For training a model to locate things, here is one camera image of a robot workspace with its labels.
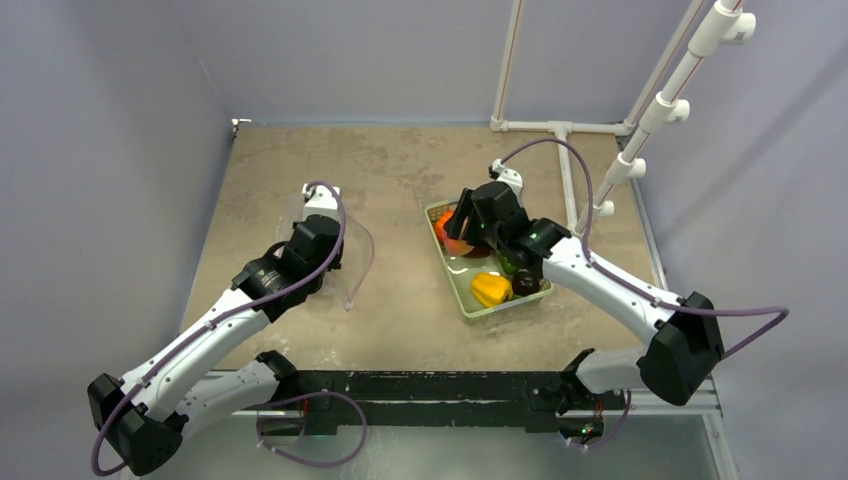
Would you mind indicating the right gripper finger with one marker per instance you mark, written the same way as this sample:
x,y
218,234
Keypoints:
x,y
474,230
455,225

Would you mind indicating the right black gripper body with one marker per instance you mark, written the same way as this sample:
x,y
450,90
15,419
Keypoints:
x,y
475,212

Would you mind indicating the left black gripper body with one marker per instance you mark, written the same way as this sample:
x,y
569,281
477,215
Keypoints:
x,y
337,264

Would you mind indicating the orange toy pumpkin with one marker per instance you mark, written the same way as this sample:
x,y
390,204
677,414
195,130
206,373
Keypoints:
x,y
439,225

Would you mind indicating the clear zip top bag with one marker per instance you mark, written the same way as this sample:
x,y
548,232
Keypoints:
x,y
341,286

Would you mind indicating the toy peach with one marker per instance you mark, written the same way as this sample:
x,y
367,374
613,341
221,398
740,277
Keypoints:
x,y
456,247

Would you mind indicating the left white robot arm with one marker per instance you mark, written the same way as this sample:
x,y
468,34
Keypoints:
x,y
144,415

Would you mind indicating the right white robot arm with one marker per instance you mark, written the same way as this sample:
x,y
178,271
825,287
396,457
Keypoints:
x,y
681,342

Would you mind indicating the dark red toy apple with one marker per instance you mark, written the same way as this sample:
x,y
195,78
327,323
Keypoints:
x,y
479,252

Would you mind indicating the green plastic basket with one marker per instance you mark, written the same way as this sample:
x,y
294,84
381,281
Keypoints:
x,y
461,270

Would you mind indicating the green orange toy mango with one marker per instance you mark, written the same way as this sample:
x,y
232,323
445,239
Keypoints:
x,y
506,265

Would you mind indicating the dark purple toy plum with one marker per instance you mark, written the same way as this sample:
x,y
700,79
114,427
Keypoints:
x,y
524,283

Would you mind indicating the yellow toy bell pepper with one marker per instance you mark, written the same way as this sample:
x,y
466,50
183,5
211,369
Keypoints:
x,y
491,290

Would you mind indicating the black base bar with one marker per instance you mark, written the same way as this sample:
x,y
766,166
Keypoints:
x,y
534,401

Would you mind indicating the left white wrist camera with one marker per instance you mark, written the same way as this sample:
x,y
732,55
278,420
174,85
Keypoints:
x,y
320,200

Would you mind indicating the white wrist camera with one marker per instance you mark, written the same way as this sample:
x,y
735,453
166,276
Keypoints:
x,y
320,200
498,171

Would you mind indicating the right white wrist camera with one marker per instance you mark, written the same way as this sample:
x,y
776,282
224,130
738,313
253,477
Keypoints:
x,y
498,171

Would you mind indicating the white pvc pipe frame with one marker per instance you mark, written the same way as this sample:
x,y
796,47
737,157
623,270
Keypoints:
x,y
705,26

